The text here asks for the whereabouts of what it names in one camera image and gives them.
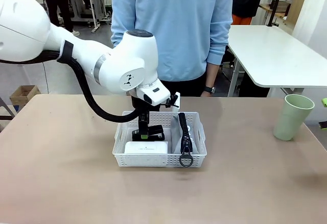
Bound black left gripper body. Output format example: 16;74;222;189
131;95;161;119

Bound black stapler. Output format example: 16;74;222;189
131;125;165;142

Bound white rectangular charger box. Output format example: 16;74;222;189
124;141;169;155

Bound person's left forearm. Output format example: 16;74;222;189
205;27;235;88

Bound person's right forearm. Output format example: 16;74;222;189
110;9;130;49

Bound white perforated plastic basket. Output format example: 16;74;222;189
111;111;207;168

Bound light green plastic cup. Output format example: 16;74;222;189
273;94;315;141

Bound black trousers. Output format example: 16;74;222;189
158;68;208;97

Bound light blue sweatshirt torso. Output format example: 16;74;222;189
110;0;235;82

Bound light wooden cabinet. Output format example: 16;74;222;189
286;0;310;23

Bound black stand pole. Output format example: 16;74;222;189
265;0;287;28

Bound brown cardboard box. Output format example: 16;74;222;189
9;85;41;107

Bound bystander in orange clothes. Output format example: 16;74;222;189
231;0;279;26

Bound bystander in black clothes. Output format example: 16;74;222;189
38;0;80;37

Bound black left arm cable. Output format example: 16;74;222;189
0;49;144;126

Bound thin black floor cable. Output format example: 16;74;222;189
42;62;50;94

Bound black metal frame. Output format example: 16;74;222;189
0;96;16;133

